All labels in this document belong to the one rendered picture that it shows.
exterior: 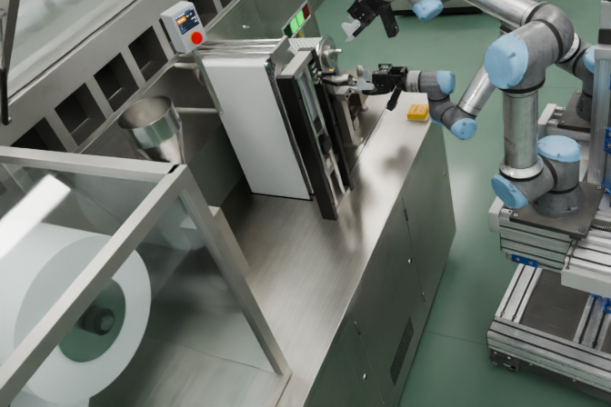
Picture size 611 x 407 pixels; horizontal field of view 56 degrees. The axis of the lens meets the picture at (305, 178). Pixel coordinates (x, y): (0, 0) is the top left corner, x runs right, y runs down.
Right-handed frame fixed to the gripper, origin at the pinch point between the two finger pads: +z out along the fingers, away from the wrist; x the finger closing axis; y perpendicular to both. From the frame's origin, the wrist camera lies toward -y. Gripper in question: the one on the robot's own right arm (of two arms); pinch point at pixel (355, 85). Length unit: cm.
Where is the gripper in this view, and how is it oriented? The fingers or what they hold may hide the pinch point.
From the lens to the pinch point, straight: 210.2
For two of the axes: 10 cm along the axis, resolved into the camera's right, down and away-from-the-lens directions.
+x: -4.1, 6.6, -6.3
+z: -8.8, -0.9, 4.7
